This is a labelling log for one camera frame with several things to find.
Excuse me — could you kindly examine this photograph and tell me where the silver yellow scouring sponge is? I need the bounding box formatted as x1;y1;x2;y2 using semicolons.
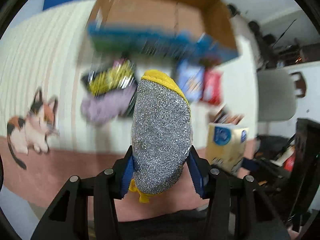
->
129;69;193;204

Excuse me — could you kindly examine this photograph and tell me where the black yellow shoe wipes pack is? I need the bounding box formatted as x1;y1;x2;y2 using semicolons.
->
81;58;136;98

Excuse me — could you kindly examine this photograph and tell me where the yellow tissue box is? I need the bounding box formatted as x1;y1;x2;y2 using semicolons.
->
205;123;249;176

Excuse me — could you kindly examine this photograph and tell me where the striped cat table mat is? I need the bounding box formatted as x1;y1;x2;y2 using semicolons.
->
0;0;259;221

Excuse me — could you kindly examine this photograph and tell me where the purple cloth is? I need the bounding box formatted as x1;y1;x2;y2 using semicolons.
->
80;85;137;126

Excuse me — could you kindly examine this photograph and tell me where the red tissue pack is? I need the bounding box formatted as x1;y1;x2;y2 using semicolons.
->
201;70;222;106

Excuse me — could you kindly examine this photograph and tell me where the blue tissue pack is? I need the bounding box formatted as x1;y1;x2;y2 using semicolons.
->
175;60;205;102

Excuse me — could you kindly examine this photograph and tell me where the open cardboard box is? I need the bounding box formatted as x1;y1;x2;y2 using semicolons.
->
87;0;239;65

